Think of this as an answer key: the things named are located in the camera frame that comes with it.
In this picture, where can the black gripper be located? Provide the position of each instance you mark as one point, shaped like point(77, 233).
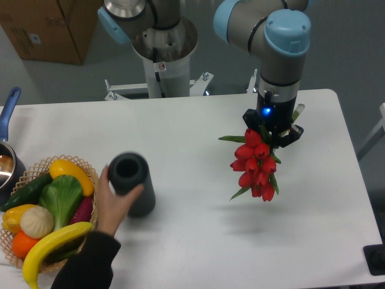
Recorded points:
point(275, 116)

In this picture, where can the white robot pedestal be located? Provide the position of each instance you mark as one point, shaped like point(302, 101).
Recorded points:
point(166, 58)

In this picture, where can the purple sweet potato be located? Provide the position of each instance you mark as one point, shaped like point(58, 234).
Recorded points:
point(83, 212)

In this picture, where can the red tulip bouquet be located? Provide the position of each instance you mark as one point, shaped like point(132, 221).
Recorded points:
point(255, 158)

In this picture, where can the white furniture frame at right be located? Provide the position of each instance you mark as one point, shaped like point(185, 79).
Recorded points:
point(373, 137)

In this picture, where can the yellow banana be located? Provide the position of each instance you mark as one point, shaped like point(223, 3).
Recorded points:
point(46, 245)

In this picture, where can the white garlic bulb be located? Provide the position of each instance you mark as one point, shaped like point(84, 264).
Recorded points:
point(37, 222)

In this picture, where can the green leafy cabbage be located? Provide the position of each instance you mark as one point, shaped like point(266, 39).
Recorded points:
point(61, 198)

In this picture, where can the orange fruit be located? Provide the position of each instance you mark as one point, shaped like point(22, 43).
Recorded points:
point(22, 244)

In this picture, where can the black sleeved forearm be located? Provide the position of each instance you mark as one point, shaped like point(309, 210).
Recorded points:
point(92, 267)

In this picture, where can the dark grey cylindrical vase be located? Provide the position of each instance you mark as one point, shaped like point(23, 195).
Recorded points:
point(125, 172)

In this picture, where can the green cucumber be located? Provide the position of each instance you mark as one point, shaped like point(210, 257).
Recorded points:
point(29, 193)

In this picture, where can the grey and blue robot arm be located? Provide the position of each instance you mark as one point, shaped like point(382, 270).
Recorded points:
point(276, 32)

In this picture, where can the black device at table edge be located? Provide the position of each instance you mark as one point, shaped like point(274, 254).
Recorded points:
point(374, 255)

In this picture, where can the yellow squash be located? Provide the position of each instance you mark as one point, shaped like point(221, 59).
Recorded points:
point(65, 167)

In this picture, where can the woven wicker basket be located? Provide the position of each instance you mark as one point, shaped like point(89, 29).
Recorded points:
point(36, 171)

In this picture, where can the brown cardboard box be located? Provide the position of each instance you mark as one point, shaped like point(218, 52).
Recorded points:
point(52, 31)

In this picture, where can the blue handled saucepan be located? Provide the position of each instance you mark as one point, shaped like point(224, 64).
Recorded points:
point(12, 168)

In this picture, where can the yellow bell pepper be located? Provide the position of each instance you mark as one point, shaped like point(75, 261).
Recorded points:
point(11, 218)

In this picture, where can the person's bare hand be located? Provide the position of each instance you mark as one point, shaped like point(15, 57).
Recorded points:
point(112, 208)

